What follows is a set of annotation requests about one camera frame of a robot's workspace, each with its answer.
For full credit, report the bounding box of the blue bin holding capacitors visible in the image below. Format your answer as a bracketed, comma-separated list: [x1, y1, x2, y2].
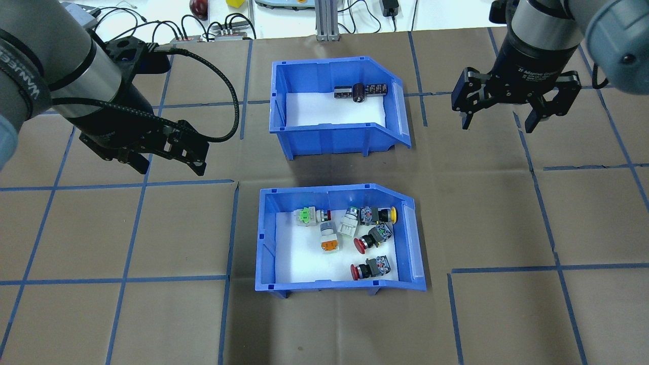
[269, 56, 412, 161]

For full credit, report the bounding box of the blue bin holding button switches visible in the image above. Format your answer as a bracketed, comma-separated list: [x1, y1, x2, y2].
[255, 184, 427, 299]

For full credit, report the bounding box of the small grey box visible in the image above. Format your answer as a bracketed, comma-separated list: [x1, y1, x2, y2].
[61, 2, 100, 26]

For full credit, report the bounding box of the yellow push button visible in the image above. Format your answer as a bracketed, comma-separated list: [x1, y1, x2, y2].
[359, 205, 399, 226]

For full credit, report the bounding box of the red mushroom push button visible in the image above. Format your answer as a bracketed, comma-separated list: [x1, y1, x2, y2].
[350, 255, 391, 281]
[353, 224, 394, 255]

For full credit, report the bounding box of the silver usb hub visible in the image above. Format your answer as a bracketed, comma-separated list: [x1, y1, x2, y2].
[206, 23, 256, 41]

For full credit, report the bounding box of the white foam pad under capacitors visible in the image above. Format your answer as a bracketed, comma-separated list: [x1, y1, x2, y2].
[285, 91, 387, 128]

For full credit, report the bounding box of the white foam pad under buttons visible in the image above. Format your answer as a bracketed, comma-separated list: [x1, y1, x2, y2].
[274, 208, 407, 284]

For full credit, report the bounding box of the grey teal device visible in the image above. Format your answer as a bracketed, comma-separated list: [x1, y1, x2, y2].
[254, 0, 316, 10]

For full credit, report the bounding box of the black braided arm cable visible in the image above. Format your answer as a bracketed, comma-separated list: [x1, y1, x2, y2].
[588, 61, 609, 91]
[51, 45, 240, 144]

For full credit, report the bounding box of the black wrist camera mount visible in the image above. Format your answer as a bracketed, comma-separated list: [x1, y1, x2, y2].
[488, 0, 514, 26]
[104, 40, 172, 77]

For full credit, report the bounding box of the thin black cable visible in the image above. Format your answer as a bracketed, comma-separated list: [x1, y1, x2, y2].
[335, 0, 382, 35]
[152, 14, 214, 42]
[94, 6, 153, 39]

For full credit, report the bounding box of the white switch with green block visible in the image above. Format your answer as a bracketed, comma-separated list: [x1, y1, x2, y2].
[293, 207, 332, 227]

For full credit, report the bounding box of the aluminium extrusion post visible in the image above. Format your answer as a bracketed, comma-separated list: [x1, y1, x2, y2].
[315, 0, 341, 42]

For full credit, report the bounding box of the white switch with orange block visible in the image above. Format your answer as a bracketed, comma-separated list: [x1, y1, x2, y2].
[319, 221, 340, 253]

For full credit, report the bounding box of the plain white switch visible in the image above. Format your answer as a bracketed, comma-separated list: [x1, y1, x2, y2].
[338, 207, 360, 239]

